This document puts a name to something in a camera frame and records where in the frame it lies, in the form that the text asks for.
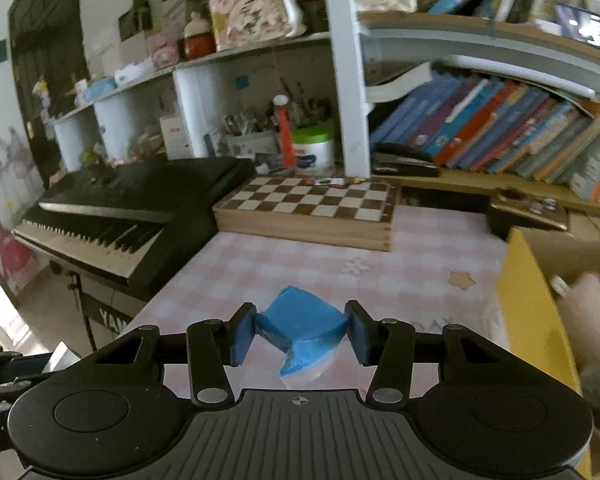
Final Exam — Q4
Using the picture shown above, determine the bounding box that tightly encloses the pink checkered desktop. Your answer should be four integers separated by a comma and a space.
130, 205, 511, 401

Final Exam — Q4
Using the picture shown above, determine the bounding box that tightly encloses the smartphone with lit screen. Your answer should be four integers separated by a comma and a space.
554, 3, 600, 56

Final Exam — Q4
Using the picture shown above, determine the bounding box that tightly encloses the dark wooden door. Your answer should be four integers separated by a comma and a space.
7, 0, 91, 186

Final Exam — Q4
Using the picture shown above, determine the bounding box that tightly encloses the orange glue bottle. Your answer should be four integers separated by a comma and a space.
273, 95, 297, 168

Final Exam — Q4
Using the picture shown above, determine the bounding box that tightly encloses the pink box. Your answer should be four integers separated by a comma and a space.
146, 35, 182, 68

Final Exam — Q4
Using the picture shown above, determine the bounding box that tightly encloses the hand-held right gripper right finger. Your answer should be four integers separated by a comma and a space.
345, 300, 526, 406

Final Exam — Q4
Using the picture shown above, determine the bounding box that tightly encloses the pink plush pig toy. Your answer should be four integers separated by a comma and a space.
550, 271, 600, 367

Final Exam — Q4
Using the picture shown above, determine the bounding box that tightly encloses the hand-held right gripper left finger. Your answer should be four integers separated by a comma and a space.
80, 302, 257, 407

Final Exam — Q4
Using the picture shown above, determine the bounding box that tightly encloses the black stapler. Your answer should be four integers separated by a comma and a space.
371, 142, 442, 179

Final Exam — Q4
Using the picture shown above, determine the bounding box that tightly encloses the orange white medicine box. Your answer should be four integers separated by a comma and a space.
569, 170, 600, 206

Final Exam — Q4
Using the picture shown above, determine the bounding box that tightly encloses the row of leaning books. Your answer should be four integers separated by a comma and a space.
369, 62, 600, 201

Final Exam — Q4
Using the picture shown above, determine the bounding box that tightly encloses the white cardboard box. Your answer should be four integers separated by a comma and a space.
159, 114, 197, 161

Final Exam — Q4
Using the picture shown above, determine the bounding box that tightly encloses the blue plastic packet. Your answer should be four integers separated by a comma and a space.
256, 285, 348, 392

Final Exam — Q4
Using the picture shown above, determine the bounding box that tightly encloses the yellow cardboard box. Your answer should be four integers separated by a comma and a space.
494, 226, 600, 480

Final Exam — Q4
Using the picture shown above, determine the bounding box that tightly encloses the red white doll jar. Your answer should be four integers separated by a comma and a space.
181, 10, 217, 59

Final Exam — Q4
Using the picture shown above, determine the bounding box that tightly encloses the white brush container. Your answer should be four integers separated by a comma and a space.
224, 127, 282, 162

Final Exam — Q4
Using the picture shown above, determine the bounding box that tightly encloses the black electronic keyboard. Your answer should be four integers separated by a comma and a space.
12, 156, 257, 302

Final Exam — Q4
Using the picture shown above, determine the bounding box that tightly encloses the white jar green lid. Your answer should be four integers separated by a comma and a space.
290, 122, 337, 171

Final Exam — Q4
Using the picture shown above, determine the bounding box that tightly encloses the wooden chess board box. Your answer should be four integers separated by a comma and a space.
212, 175, 400, 253

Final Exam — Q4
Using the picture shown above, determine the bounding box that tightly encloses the black keyboard stand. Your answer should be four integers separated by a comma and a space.
50, 260, 133, 356

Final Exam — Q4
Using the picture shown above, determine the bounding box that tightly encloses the white wooden bookshelf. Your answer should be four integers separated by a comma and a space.
50, 0, 600, 196

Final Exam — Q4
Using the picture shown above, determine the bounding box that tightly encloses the floral house ornament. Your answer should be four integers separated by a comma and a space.
209, 0, 307, 52

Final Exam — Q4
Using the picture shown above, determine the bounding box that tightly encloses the dark picture frame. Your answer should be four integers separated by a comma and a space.
117, 7, 153, 43

